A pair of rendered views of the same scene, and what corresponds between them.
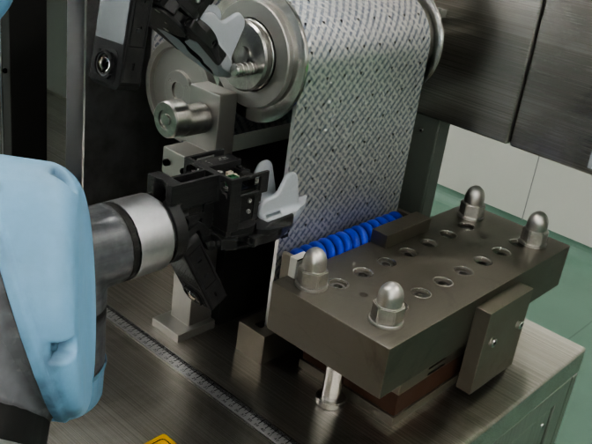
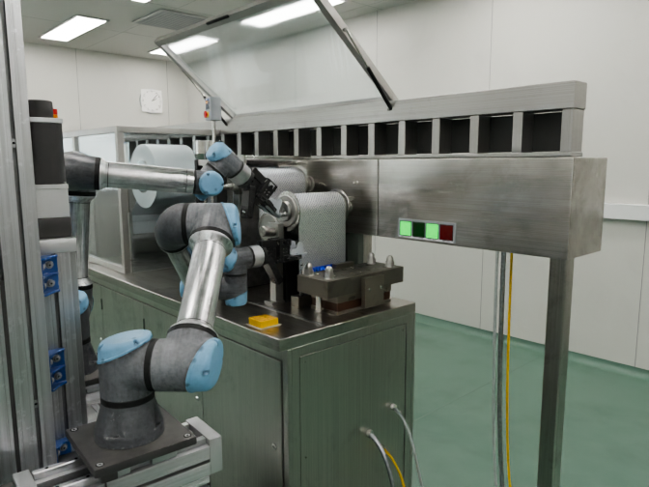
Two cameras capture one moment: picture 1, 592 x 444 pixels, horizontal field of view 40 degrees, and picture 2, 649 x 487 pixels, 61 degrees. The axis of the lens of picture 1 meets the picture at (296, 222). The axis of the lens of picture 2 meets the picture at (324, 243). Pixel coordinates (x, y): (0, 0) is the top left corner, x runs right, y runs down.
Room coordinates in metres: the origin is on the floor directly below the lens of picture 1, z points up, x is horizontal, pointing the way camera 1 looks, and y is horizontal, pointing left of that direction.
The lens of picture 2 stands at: (-1.12, -0.35, 1.43)
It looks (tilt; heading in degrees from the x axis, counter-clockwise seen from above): 8 degrees down; 8
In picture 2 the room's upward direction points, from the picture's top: straight up
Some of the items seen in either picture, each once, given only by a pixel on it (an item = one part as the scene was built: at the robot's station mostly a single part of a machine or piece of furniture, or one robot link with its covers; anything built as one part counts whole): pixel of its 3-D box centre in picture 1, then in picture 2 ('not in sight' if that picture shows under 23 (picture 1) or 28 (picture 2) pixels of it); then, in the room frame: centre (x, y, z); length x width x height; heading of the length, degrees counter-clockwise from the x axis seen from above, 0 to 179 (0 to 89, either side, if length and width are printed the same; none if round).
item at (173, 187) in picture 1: (203, 208); (272, 251); (0.73, 0.09, 1.12); 0.12 x 0.08 x 0.09; 140
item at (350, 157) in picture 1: (350, 170); (323, 245); (0.92, -0.06, 1.11); 0.23 x 0.01 x 0.18; 141
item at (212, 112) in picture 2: not in sight; (211, 108); (1.23, 0.48, 1.66); 0.07 x 0.07 x 0.10; 38
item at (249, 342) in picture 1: (327, 306); (323, 295); (0.92, -0.06, 0.92); 0.28 x 0.04 x 0.04; 141
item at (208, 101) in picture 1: (190, 217); (273, 264); (0.85, 0.12, 1.05); 0.06 x 0.05 x 0.31; 141
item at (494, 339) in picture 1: (496, 337); (373, 291); (0.82, -0.25, 0.96); 0.10 x 0.03 x 0.11; 141
